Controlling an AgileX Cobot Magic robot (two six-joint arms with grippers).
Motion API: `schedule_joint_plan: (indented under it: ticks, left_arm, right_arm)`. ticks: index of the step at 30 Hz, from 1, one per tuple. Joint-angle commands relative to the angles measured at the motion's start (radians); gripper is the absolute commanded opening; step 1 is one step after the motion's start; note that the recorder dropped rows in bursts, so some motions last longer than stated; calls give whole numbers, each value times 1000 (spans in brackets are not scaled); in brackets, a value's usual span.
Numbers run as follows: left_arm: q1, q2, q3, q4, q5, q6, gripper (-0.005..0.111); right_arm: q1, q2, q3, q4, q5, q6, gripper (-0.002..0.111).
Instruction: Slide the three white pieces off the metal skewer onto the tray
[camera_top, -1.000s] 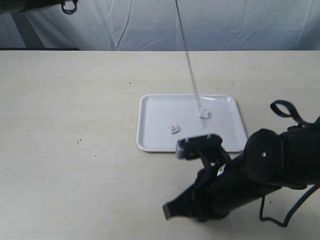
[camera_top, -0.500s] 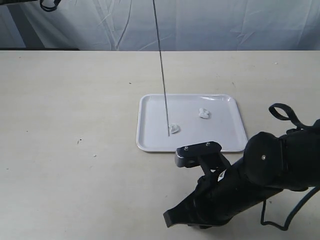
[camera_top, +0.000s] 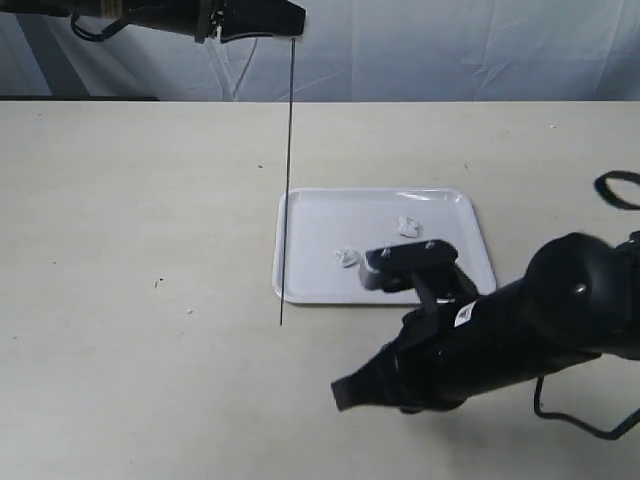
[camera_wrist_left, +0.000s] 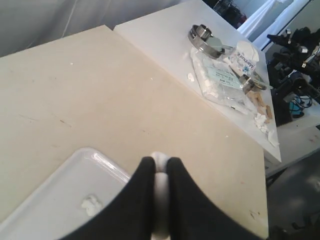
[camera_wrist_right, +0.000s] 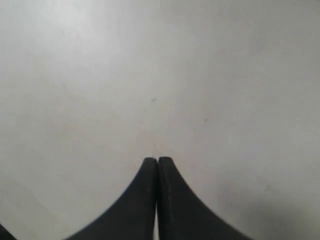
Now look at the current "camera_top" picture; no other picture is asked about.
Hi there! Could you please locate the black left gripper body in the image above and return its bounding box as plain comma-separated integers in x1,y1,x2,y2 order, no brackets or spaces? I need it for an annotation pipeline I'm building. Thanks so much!
100,0,223,43

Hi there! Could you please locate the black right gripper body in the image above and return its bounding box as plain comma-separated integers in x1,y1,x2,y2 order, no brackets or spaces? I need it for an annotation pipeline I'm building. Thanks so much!
394,299,500,413

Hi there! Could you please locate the thin metal skewer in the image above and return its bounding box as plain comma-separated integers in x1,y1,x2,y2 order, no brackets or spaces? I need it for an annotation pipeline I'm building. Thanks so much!
279,38,297,327

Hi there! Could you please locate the white marshmallow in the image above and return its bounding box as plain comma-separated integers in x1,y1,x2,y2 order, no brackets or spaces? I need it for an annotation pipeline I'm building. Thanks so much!
397,216,421,239
335,248,361,269

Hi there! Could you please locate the white marshmallow top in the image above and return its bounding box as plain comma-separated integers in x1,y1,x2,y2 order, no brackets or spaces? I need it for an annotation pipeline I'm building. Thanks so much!
397,216,421,239

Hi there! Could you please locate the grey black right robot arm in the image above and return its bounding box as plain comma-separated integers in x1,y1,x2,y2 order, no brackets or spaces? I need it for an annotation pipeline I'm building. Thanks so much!
331,233,639,413

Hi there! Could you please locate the white backdrop curtain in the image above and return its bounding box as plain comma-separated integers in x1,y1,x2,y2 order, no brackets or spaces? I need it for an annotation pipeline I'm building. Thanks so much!
1,1,639,102

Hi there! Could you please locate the white plastic tray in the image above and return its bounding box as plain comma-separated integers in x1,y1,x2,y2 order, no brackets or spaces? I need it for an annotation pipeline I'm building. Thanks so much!
273,188,496,306

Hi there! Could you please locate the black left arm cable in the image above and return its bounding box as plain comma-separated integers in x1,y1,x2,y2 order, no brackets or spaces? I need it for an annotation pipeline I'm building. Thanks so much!
68,12,131,42

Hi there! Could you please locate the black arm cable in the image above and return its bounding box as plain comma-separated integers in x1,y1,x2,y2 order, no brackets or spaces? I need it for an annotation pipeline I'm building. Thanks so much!
68,12,131,42
531,169,640,441

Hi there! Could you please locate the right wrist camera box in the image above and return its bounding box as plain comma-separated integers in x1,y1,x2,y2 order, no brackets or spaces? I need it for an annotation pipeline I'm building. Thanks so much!
358,247,391,291

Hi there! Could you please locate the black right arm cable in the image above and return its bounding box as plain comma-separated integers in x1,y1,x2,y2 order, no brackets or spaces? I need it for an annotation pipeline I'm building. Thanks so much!
531,169,640,441

